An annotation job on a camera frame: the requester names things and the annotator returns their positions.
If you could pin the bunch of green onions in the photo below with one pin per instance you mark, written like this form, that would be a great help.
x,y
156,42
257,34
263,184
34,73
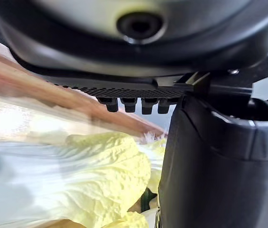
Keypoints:
x,y
148,198

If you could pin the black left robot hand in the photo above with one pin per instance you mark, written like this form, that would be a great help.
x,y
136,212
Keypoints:
x,y
207,166

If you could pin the large yellow napa cabbage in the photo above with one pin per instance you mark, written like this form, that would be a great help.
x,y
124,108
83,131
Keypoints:
x,y
95,171

